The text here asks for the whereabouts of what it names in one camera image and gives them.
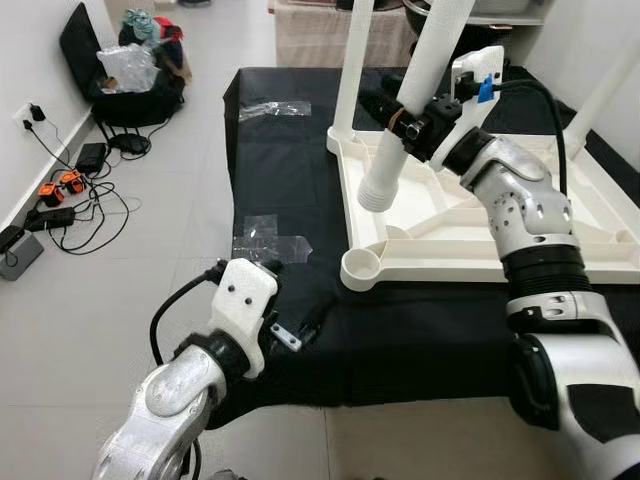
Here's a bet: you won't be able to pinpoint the clear tape strip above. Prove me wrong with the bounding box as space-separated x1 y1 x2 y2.
238 100 313 123

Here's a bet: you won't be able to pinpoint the black tablecloth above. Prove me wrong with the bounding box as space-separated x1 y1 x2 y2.
205 65 640 426

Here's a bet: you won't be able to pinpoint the red cloth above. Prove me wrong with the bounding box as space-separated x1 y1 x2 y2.
150 15 186 43

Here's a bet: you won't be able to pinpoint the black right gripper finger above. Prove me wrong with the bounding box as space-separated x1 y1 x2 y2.
358 87 411 138

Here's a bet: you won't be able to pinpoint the grey box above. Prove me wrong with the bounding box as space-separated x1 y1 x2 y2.
0 225 46 281

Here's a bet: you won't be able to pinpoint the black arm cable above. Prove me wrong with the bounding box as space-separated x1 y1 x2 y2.
150 262 226 366
490 78 569 196

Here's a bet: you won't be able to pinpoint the black wall plug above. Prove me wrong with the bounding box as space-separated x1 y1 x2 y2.
12 100 49 126

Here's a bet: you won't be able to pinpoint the white plastic table top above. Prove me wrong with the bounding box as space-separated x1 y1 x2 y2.
328 125 640 293

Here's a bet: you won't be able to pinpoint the large black round bowl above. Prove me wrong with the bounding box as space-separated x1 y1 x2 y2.
402 0 471 23

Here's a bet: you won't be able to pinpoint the beige woven mat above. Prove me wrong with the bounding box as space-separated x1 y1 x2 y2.
272 0 416 69

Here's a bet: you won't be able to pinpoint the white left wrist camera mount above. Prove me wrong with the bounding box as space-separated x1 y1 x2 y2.
208 258 281 379

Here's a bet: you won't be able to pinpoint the black router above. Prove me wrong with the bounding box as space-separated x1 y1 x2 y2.
108 132 153 157

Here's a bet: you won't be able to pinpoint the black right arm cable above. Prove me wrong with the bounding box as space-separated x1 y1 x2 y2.
490 78 569 196

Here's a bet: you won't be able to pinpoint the black floor cables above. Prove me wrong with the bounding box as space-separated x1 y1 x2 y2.
25 115 143 256

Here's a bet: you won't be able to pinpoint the clear plastic bag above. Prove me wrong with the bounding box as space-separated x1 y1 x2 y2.
97 45 161 93

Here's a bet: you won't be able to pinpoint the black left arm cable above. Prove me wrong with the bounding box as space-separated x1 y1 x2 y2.
150 262 226 366

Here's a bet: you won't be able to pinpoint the teal cloth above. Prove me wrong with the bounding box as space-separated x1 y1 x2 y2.
122 8 159 46

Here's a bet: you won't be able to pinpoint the black power adapter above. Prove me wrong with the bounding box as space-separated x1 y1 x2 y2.
75 142 109 173

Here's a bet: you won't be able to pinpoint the black power strip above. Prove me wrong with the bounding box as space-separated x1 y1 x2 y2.
25 205 79 231

